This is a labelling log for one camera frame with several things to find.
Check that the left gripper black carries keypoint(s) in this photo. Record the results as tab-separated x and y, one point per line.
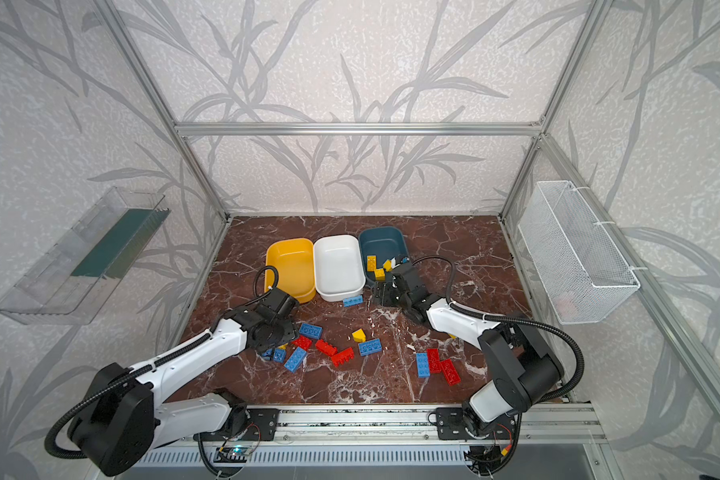
273	336

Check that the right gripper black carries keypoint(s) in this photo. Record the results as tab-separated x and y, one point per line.
398	288

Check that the small yellow brick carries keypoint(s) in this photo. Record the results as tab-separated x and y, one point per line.
359	336

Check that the blue brick group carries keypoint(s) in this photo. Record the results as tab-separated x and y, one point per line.
422	365

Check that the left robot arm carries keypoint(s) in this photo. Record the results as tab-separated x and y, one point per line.
128	411

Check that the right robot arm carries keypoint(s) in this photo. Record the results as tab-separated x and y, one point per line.
528	362

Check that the red brick upper left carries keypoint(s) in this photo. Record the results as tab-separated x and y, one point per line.
303	342

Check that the red brick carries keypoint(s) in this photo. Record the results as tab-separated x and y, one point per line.
434	362
326	348
450	373
343	356
303	342

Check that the teal plastic bin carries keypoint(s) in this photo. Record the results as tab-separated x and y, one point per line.
384	243

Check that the blue brick by white bin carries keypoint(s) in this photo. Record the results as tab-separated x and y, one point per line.
352	301

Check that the white plastic bin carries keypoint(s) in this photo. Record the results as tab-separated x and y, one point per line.
338	267

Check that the yellow plastic bin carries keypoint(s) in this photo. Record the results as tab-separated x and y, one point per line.
294	261

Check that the red brick right upper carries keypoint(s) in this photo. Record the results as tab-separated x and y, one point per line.
434	362

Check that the red brick lower middle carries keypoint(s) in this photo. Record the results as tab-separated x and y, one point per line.
343	356

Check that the red brick right lower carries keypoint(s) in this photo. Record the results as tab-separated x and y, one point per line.
450	373

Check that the green circuit board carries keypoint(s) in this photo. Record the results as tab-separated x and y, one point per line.
232	455

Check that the right base wiring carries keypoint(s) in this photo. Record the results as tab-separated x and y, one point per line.
492	456

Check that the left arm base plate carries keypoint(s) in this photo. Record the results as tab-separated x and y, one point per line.
258	424

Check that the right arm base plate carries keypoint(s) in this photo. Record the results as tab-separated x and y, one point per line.
450	425

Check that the white wire mesh basket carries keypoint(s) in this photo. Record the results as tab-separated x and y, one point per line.
583	272

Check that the aluminium front rail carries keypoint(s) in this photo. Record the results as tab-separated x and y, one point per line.
406	424

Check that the clear plastic wall tray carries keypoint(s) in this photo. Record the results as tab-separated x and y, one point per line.
74	279

